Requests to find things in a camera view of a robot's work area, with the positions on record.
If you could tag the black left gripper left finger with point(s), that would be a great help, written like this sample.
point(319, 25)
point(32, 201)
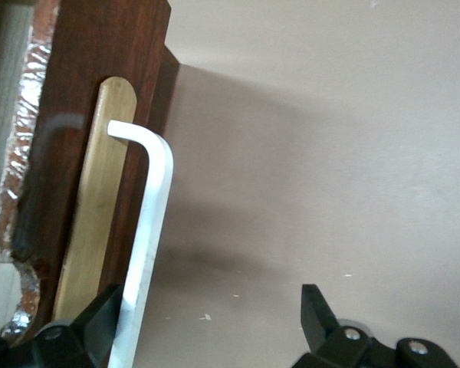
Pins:
point(61, 345)

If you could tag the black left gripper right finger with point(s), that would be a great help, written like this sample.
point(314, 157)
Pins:
point(352, 349)

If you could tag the brown table mat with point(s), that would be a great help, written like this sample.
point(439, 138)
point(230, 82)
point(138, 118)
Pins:
point(310, 172)

